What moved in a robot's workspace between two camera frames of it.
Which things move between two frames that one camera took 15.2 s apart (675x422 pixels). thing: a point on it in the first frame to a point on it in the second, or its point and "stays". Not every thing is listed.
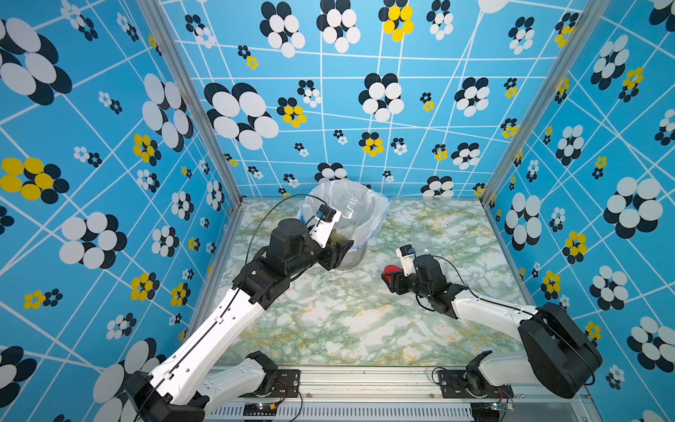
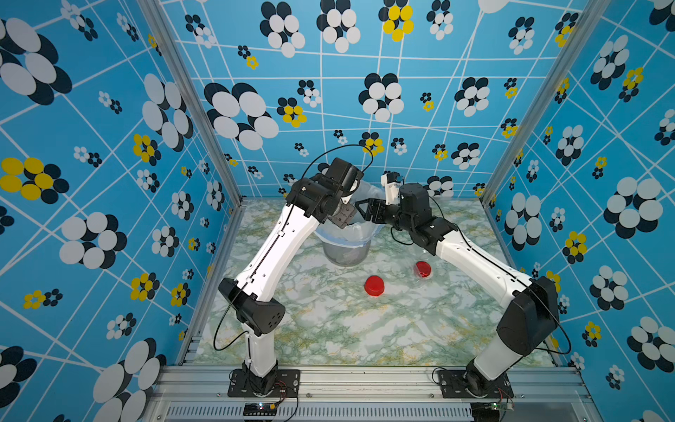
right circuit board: x=489 y=411 stays
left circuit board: x=259 y=409 stays
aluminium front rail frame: x=377 y=396 stays
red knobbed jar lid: x=390 y=268 to x=374 y=285
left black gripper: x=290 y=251 to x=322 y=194
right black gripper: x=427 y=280 to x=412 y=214
